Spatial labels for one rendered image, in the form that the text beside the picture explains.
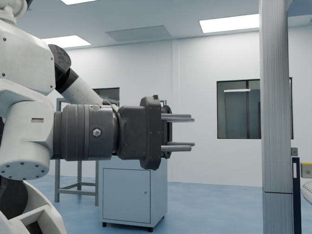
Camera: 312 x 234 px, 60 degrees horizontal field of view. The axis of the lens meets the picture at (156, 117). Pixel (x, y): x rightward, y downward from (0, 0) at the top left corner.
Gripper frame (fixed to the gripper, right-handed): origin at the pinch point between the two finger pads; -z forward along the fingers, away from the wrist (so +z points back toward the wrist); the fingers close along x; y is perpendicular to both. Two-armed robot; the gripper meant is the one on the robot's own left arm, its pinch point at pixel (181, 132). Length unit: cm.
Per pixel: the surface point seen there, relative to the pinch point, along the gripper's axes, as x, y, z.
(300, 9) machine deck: -30.2, -14.1, -26.4
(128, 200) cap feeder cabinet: 72, -187, 117
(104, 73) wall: -125, -441, 318
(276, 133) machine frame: 0.4, -10.9, -20.4
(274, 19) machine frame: -27.5, -11.1, -20.5
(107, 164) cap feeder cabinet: 36, -185, 141
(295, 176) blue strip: 10.2, -10.7, -24.1
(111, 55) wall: -164, -443, 302
